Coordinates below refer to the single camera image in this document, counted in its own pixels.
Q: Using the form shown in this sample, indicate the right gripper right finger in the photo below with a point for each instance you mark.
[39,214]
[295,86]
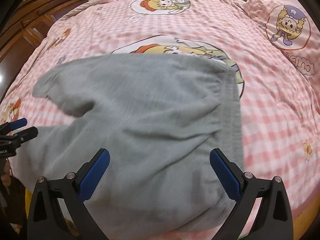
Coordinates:
[274,217]

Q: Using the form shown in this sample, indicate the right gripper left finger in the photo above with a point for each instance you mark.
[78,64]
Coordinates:
[76,188]

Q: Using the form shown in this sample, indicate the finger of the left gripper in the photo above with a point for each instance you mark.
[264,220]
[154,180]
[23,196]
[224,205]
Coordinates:
[8,127]
[17,139]

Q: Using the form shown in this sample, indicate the grey knit pants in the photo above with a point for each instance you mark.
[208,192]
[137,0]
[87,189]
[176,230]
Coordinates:
[159,116]

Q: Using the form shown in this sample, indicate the colourful bed sheet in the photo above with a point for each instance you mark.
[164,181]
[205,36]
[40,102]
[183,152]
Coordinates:
[304,220]

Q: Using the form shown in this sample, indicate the yellow fleece garment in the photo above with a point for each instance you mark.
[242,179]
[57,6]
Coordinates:
[41,216]

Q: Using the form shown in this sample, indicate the dark wooden wardrobe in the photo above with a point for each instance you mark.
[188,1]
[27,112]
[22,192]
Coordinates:
[24,32]

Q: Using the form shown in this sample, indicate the pink checkered cartoon duvet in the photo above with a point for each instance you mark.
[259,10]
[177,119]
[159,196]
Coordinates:
[279,118]

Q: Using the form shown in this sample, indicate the pink checkered cartoon pillow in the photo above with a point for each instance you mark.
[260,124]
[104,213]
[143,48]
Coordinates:
[281,36]

